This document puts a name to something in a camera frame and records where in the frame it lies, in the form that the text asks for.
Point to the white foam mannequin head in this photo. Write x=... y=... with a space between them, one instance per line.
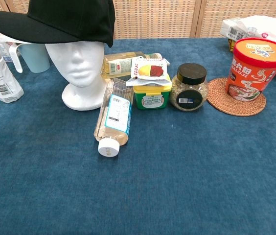
x=79 y=71

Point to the white snack packet with fruit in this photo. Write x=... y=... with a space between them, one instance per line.
x=147 y=69

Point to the orange instant noodle cup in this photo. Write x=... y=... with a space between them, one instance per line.
x=255 y=71

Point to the white crumpled plastic bag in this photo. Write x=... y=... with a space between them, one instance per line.
x=262 y=27

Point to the black baseball cap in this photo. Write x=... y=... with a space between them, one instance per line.
x=62 y=19

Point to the woven rattan coaster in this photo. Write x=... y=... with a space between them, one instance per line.
x=236 y=105

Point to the blue table cloth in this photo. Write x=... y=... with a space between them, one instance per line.
x=138 y=171

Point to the yellow patterned small package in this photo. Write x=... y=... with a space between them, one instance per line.
x=231 y=45

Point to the clear bottle with teal label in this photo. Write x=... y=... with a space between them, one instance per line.
x=114 y=115

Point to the glass jar with black lid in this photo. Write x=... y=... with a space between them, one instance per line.
x=189 y=90

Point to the yellow drink bottle lying down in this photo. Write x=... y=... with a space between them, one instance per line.
x=118 y=64

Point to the white carton with barcode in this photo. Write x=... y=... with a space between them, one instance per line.
x=229 y=30

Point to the green tub with yellow lid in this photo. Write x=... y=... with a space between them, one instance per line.
x=151 y=98

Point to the woven folding screen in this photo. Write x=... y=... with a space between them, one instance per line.
x=157 y=18

